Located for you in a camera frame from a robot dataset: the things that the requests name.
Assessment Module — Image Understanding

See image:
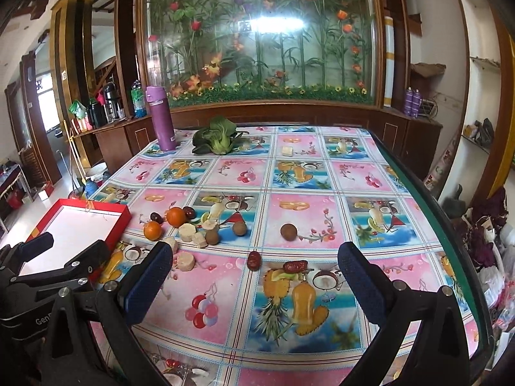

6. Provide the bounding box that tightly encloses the green bok choy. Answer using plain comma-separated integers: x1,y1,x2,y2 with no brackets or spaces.
192,116,249,155

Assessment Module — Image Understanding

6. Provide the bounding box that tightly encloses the red shallow box tray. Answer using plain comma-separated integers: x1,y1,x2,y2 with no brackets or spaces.
21,199,131,275

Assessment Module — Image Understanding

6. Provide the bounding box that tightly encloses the beige cut round piece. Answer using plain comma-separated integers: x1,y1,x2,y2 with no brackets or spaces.
176,252,195,272

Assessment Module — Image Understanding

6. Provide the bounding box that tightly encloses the orange fruit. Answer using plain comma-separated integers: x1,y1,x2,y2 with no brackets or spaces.
143,220,162,241
165,207,188,228

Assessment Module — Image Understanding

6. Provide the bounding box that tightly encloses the wooden cabinet counter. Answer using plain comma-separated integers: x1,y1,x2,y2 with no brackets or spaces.
73,99,443,179

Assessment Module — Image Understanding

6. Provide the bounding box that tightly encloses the floral glass display panel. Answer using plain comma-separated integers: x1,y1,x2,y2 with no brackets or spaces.
138,0,377,107

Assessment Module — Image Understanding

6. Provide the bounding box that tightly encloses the black thermos jug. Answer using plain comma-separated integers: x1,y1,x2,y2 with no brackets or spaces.
103,82,125,122

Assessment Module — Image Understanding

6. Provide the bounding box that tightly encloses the purple thermos bottle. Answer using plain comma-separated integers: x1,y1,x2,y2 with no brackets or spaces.
146,86,177,152

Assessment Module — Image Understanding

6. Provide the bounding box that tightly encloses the purple spray bottle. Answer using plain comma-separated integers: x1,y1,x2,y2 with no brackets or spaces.
403,87,414,117
411,89,422,118

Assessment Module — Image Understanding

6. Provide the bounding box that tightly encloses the green label plastic bottle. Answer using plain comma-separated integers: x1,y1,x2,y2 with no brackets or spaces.
131,80,147,119

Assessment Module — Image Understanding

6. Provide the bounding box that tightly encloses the pale butter cube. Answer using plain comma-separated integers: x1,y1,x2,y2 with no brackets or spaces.
282,146,292,157

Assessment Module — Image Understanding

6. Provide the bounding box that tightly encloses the fruit print tablecloth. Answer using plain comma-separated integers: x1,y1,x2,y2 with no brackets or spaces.
93,126,479,385

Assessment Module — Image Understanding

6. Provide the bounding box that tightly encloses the red date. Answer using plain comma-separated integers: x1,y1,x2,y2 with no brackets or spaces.
283,260,308,274
246,251,262,271

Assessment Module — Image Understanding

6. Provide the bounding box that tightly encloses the brown round fruit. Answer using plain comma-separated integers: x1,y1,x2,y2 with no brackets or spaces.
280,223,298,242
232,221,248,237
205,229,220,246

